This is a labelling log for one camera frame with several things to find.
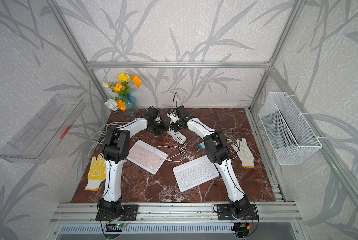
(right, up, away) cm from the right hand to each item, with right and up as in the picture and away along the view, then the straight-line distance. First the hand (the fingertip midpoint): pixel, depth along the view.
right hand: (172, 125), depth 104 cm
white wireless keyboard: (+15, -27, -17) cm, 36 cm away
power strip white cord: (-53, -3, +5) cm, 53 cm away
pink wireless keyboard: (-15, -20, -10) cm, 27 cm away
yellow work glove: (-42, -28, -17) cm, 54 cm away
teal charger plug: (+20, -14, -8) cm, 25 cm away
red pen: (-45, -2, -36) cm, 58 cm away
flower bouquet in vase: (-30, +17, -9) cm, 36 cm away
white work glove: (+48, -17, -8) cm, 52 cm away
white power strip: (+4, -8, -4) cm, 9 cm away
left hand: (-2, -4, 0) cm, 4 cm away
